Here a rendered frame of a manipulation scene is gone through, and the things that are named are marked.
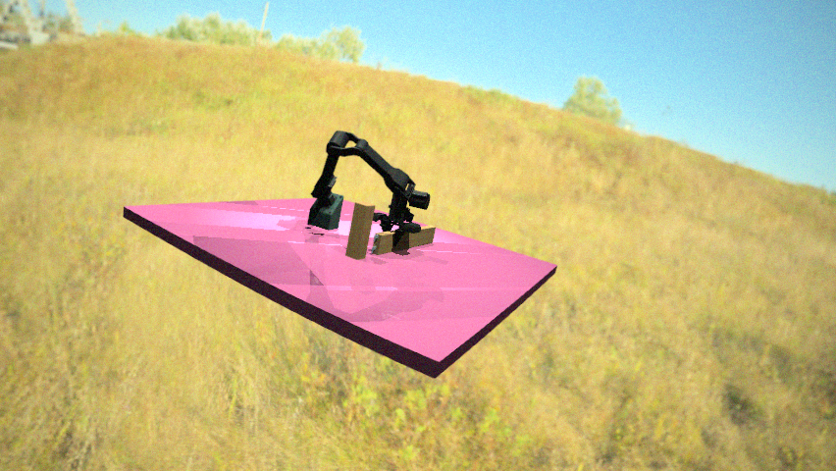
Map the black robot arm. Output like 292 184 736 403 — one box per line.
311 131 431 210

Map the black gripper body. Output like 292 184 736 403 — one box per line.
373 202 421 234

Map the brown wooden post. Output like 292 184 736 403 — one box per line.
345 201 376 260

